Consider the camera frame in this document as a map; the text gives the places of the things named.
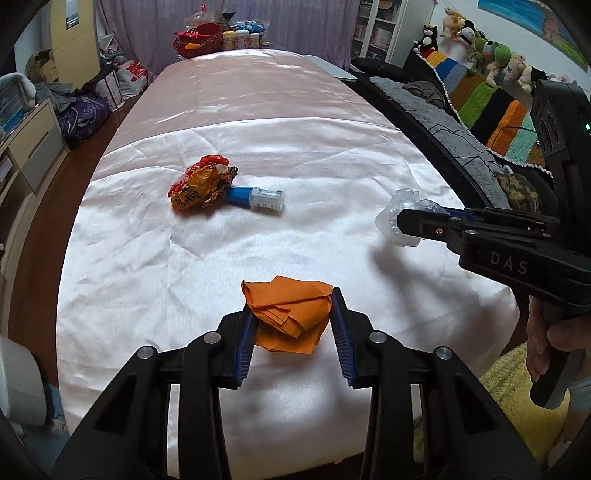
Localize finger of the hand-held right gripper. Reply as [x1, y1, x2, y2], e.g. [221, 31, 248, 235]
[397, 209, 476, 246]
[431, 205, 561, 241]

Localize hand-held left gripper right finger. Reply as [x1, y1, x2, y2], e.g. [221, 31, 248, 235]
[331, 286, 542, 480]

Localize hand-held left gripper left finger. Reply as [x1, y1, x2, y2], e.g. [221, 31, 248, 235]
[51, 309, 258, 480]

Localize orange paper napkin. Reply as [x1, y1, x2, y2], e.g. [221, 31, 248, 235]
[241, 275, 334, 356]

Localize white bin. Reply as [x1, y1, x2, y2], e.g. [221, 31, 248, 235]
[0, 336, 47, 418]

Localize person's right hand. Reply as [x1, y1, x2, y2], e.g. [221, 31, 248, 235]
[525, 298, 591, 385]

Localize camouflage cushion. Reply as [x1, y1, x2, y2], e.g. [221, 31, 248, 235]
[496, 172, 542, 214]

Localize grey fluffy blanket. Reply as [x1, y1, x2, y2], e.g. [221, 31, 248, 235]
[369, 76, 511, 210]

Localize striped crochet blanket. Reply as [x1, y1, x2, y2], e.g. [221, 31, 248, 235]
[422, 48, 555, 174]

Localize yellow fluffy rug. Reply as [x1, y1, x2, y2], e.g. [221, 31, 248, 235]
[413, 344, 573, 467]

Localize dark green cloth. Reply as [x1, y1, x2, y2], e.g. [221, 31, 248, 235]
[404, 80, 446, 104]

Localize small blue white bottle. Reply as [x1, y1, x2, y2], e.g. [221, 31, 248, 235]
[225, 186, 286, 214]

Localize red orange snack wrapper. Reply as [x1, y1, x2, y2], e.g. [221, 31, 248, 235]
[167, 155, 238, 212]

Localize black sofa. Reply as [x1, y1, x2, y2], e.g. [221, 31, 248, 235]
[351, 58, 555, 222]

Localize row of hanging plush toys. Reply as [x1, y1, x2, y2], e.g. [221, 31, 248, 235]
[438, 4, 550, 93]

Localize pink satin tablecloth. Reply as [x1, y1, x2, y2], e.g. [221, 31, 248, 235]
[55, 48, 520, 467]

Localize black white cat plush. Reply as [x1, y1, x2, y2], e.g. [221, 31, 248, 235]
[412, 24, 439, 56]

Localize white bookshelf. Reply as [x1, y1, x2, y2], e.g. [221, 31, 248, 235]
[353, 0, 409, 63]

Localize purple sheer curtain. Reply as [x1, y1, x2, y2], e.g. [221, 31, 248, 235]
[99, 0, 365, 70]

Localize blue wipes pack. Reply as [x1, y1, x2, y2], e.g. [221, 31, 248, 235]
[231, 19, 273, 35]

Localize purple bag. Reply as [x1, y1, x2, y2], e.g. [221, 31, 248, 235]
[58, 95, 112, 148]

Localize wooden cabinet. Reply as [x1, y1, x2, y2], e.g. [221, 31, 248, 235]
[0, 99, 70, 259]

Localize white red printed shopping bag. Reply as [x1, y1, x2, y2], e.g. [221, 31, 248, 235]
[117, 60, 151, 97]

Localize red basket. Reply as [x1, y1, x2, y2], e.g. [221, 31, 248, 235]
[173, 23, 222, 58]

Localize clear plastic gift bag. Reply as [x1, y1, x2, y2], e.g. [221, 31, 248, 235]
[185, 4, 222, 28]

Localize grey clothes pile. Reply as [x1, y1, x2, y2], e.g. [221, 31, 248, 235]
[34, 82, 77, 112]

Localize white blue storage bag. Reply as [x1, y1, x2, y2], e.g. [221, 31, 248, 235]
[0, 73, 37, 134]

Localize beige floor air conditioner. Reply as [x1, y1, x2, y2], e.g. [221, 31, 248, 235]
[48, 0, 102, 93]

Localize cardboard box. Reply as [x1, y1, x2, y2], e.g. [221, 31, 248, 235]
[25, 50, 58, 84]

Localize landscape wall painting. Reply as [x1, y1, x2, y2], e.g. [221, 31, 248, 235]
[478, 0, 591, 70]

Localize white bag black handles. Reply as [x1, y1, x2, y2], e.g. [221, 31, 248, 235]
[95, 65, 125, 109]

